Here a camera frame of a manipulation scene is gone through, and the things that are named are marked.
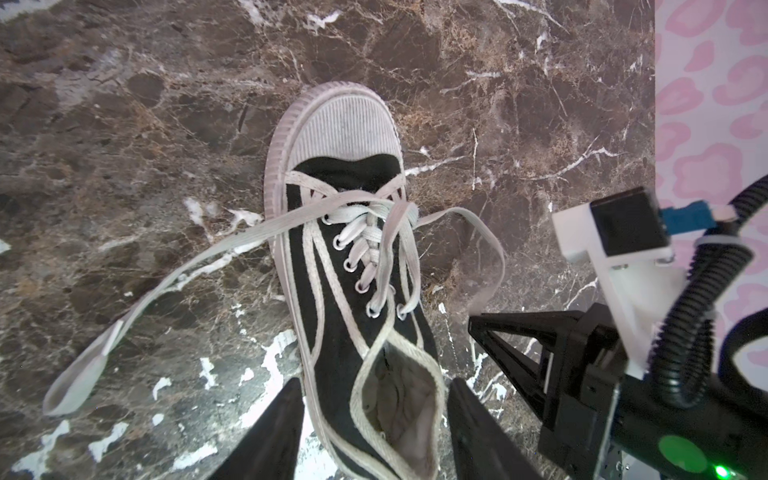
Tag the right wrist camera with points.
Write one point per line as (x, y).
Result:
(627, 239)

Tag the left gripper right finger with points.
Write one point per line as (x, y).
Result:
(481, 449)

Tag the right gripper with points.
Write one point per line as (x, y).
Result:
(574, 387)

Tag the black white sneaker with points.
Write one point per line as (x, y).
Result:
(350, 275)

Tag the white shoelace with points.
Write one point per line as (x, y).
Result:
(240, 246)

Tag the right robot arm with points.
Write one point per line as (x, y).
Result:
(719, 438)

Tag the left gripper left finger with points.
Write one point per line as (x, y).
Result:
(270, 448)

